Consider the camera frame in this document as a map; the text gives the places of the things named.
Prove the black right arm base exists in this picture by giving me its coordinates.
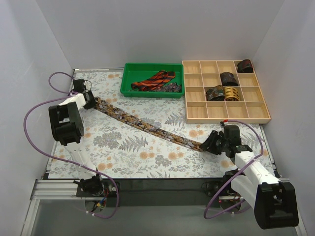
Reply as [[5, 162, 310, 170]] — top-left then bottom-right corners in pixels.
[[201, 180, 241, 201]]

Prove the rolled yellow black tie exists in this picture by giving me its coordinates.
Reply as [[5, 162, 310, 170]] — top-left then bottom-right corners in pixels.
[[224, 87, 241, 101]]

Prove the floral print table mat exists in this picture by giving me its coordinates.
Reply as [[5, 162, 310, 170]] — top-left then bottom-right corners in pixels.
[[48, 71, 274, 179]]

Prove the wooden compartment organizer box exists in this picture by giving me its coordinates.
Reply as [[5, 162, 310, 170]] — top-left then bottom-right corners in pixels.
[[182, 59, 271, 124]]

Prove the brown cat print tie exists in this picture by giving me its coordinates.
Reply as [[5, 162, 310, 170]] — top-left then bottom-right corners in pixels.
[[95, 97, 203, 152]]

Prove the rolled green brown tie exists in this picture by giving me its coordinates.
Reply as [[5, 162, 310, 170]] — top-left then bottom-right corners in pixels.
[[206, 85, 225, 101]]

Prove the rolled dark floral tie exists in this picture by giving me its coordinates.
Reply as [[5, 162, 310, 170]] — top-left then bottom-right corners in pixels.
[[220, 72, 239, 87]]

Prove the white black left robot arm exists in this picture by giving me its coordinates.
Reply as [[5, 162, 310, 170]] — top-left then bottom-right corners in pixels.
[[48, 91, 99, 180]]

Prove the rolled dark red tie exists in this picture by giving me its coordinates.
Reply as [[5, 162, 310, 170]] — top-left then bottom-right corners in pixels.
[[237, 59, 253, 73]]

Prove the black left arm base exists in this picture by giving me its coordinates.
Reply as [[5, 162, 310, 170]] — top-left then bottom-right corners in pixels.
[[73, 179, 120, 197]]

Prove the orange navy striped tie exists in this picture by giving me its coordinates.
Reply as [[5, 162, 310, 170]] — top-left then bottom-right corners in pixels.
[[130, 70, 176, 91]]

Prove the dark blue patterned tie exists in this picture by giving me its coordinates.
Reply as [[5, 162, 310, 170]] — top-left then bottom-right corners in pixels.
[[153, 83, 182, 93]]

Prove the aluminium frame rail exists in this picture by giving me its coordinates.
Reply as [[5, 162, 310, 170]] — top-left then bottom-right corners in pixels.
[[31, 178, 296, 200]]

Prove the green plastic tray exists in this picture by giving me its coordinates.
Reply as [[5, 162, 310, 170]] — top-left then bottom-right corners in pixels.
[[120, 62, 185, 98]]

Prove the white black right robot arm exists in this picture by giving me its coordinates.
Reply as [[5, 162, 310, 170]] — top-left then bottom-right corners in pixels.
[[200, 119, 299, 230]]

